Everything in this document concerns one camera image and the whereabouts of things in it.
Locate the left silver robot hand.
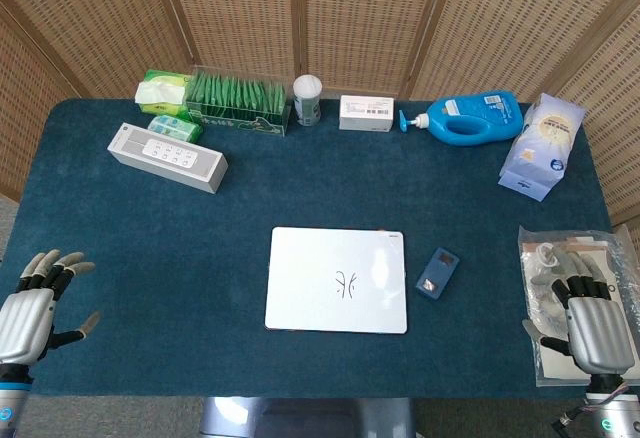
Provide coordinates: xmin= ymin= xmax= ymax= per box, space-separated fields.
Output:
xmin=0 ymin=250 xmax=101 ymax=367

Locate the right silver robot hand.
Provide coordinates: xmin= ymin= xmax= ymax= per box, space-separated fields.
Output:
xmin=522 ymin=249 xmax=636 ymax=377

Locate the blue whiteboard eraser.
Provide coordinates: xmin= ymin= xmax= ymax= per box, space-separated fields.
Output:
xmin=414 ymin=246 xmax=462 ymax=302

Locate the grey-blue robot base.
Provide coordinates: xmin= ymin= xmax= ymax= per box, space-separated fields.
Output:
xmin=199 ymin=396 xmax=416 ymax=438

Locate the small white whiteboard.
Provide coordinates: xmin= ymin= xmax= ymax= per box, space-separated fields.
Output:
xmin=263 ymin=226 xmax=409 ymax=335

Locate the clear plastic bag of parts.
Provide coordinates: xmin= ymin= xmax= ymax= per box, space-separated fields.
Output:
xmin=517 ymin=225 xmax=640 ymax=388

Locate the dark teal table mat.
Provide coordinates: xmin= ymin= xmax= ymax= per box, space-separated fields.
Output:
xmin=0 ymin=97 xmax=616 ymax=399

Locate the white rectangular speaker box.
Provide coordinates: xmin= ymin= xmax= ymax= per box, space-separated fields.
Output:
xmin=107 ymin=121 xmax=229 ymax=195

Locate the small green tissue pack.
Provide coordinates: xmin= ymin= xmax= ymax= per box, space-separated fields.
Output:
xmin=147 ymin=114 xmax=204 ymax=143

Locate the blue pump detergent bottle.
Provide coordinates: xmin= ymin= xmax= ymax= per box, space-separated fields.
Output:
xmin=398 ymin=91 xmax=524 ymax=148

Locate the green tissue pack open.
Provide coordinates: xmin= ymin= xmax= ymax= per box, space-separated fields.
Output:
xmin=134 ymin=69 xmax=194 ymax=119

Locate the clear green tea sachet box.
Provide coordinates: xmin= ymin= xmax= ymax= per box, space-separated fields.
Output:
xmin=184 ymin=65 xmax=292 ymax=138

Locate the small white carton box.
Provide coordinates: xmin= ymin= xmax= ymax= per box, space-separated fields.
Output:
xmin=338 ymin=94 xmax=396 ymax=134

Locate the white-lid cylindrical can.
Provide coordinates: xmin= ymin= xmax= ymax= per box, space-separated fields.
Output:
xmin=292 ymin=74 xmax=323 ymax=128

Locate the woven rattan folding screen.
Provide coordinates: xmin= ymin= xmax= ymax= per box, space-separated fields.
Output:
xmin=0 ymin=0 xmax=640 ymax=227

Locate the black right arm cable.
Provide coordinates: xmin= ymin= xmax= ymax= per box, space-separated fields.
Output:
xmin=551 ymin=401 xmax=601 ymax=430

